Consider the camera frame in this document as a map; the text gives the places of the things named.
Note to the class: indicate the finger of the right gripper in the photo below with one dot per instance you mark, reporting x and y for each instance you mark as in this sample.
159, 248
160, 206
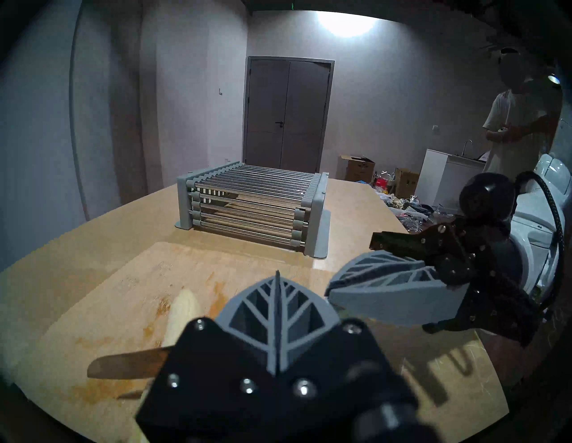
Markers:
384, 264
393, 297

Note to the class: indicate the bamboo cutting board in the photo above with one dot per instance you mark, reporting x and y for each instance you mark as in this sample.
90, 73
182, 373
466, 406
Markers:
111, 303

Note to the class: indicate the white sink cabinet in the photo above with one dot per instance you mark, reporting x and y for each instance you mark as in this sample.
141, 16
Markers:
447, 178

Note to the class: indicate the small kitchen knife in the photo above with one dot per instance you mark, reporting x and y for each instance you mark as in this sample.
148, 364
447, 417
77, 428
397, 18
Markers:
125, 364

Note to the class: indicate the chrome faucet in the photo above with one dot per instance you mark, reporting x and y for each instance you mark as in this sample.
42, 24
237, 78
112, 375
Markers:
468, 146

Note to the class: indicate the pile of mixed clutter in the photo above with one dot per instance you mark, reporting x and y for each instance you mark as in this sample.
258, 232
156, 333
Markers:
411, 210

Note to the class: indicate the peeled pale banana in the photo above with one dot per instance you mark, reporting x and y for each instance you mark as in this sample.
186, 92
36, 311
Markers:
183, 312

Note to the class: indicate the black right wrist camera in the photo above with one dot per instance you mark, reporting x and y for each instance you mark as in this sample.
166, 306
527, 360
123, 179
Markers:
487, 196

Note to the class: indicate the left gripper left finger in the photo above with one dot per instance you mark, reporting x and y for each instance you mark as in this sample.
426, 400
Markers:
210, 366

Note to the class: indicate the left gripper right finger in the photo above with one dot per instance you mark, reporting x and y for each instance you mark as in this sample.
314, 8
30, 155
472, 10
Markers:
339, 366

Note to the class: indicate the person in white t-shirt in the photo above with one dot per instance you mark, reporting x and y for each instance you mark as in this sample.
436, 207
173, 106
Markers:
518, 129

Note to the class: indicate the round ceiling lamp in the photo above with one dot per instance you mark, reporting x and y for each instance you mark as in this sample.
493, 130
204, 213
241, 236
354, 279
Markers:
554, 79

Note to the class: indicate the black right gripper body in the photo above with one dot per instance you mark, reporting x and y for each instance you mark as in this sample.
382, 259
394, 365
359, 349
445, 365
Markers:
487, 277

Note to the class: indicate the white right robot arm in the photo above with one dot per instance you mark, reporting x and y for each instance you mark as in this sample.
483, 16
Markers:
532, 241

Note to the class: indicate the dark double door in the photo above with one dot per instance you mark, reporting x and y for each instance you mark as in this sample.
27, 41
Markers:
290, 111

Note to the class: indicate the grey metal-rod dish rack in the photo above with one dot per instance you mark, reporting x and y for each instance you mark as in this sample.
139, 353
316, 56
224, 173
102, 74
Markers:
250, 178

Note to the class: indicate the open cardboard box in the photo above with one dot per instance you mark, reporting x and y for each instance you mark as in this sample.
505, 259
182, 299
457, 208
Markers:
357, 169

